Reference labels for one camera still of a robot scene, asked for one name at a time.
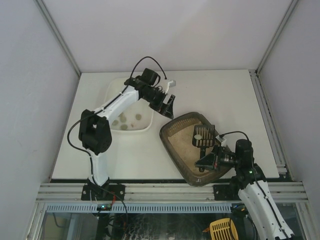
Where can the yellow slotted scoop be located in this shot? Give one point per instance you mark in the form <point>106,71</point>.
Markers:
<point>223,229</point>

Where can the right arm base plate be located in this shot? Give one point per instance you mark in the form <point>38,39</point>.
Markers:
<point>225,192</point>

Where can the white plastic tub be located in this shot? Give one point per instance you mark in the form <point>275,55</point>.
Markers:
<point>140,107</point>

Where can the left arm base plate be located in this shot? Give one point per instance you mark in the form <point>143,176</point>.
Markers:
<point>110,192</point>

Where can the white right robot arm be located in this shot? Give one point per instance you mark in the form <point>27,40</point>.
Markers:
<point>250,184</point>

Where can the black litter scoop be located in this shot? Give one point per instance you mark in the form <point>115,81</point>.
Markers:
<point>208,138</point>

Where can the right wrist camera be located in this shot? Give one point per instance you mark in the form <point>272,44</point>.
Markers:
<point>222,141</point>

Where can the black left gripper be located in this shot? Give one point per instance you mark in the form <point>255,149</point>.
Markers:
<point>161,102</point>

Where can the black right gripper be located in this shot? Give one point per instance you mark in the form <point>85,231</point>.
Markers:
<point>216,158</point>

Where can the brown litter box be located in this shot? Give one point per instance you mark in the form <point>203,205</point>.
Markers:
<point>176,137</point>

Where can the grey slotted cable duct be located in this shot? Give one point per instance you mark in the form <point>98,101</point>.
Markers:
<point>140,208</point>

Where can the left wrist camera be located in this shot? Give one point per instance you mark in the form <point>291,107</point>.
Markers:
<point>170,84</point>

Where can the aluminium frame rail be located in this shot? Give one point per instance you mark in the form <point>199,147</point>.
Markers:
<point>282,192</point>

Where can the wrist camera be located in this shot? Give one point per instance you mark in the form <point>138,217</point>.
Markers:
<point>222,141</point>
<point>170,84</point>

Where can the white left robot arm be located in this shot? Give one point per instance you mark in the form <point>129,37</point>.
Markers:
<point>92,134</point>

